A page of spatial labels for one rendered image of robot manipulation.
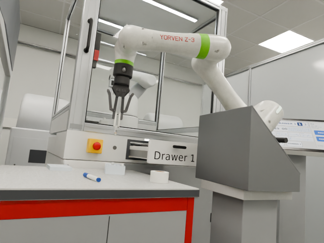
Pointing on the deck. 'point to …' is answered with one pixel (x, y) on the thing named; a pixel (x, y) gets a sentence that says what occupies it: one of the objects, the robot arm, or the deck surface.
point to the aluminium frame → (77, 94)
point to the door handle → (88, 35)
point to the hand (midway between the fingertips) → (116, 119)
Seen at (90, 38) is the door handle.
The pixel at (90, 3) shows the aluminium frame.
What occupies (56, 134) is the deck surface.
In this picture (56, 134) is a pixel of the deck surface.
